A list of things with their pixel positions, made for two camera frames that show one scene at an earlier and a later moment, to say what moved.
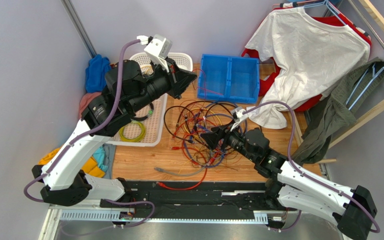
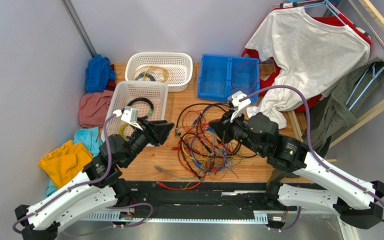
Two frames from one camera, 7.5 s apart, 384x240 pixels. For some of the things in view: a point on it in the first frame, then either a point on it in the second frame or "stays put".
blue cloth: x=95 y=73 stays put
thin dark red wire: x=205 y=86 → x=258 y=78
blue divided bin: x=229 y=78 stays put
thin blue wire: x=218 y=114 → x=231 y=154
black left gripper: x=180 y=79 → x=157 y=131
